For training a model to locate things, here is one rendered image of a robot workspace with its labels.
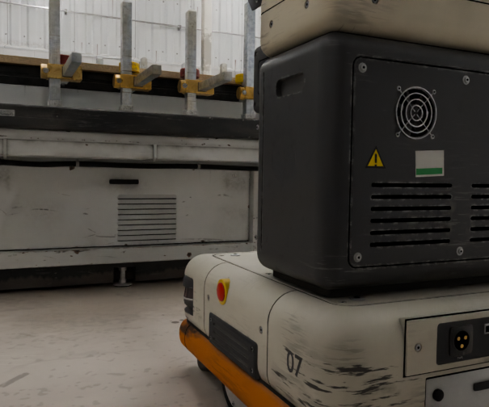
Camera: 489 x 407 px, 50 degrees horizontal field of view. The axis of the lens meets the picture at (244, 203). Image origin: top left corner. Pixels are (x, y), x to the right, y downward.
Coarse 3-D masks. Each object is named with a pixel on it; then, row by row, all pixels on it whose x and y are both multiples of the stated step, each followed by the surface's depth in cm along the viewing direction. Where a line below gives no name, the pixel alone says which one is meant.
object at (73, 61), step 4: (72, 52) 160; (76, 52) 161; (80, 52) 161; (72, 56) 160; (76, 56) 161; (80, 56) 161; (68, 60) 168; (72, 60) 160; (76, 60) 161; (80, 60) 161; (68, 64) 168; (72, 64) 164; (76, 64) 163; (80, 64) 163; (64, 68) 179; (68, 68) 170; (72, 68) 170; (76, 68) 170; (64, 72) 179; (68, 72) 177; (72, 72) 177; (68, 76) 184; (64, 84) 198
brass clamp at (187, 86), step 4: (180, 80) 203; (184, 80) 203; (188, 80) 203; (192, 80) 203; (196, 80) 204; (180, 84) 202; (184, 84) 202; (188, 84) 203; (192, 84) 203; (196, 84) 204; (180, 88) 202; (184, 88) 202; (188, 88) 203; (192, 88) 204; (196, 88) 204; (180, 92) 204; (184, 92) 204; (188, 92) 203; (192, 92) 204; (196, 92) 204; (200, 92) 205; (204, 92) 206; (208, 92) 206; (212, 92) 207
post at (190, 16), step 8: (192, 16) 203; (192, 24) 203; (192, 32) 203; (192, 40) 203; (192, 48) 203; (192, 56) 204; (192, 64) 204; (192, 72) 204; (192, 96) 204; (184, 104) 207; (192, 104) 205
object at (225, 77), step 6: (222, 72) 182; (228, 72) 181; (210, 78) 193; (216, 78) 188; (222, 78) 182; (228, 78) 182; (204, 84) 198; (210, 84) 193; (216, 84) 190; (222, 84) 190; (204, 90) 205
